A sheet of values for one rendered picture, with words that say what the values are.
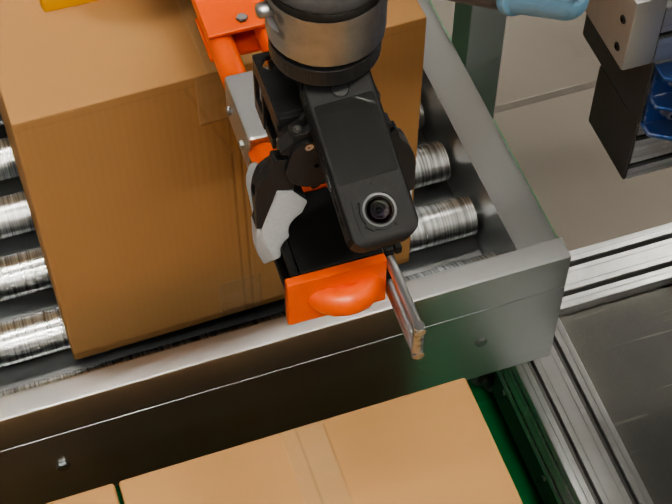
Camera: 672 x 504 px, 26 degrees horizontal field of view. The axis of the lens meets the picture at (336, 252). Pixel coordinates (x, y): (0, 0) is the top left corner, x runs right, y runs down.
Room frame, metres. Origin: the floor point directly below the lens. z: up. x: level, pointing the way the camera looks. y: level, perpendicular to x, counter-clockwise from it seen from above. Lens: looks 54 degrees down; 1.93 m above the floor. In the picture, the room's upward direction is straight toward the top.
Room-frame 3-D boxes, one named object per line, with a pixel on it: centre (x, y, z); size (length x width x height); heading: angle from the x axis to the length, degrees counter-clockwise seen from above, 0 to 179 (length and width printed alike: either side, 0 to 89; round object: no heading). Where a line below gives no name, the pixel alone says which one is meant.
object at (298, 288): (0.62, 0.01, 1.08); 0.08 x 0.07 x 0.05; 18
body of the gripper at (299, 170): (0.65, 0.01, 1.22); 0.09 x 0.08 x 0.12; 18
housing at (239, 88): (0.75, 0.05, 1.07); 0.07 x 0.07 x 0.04; 18
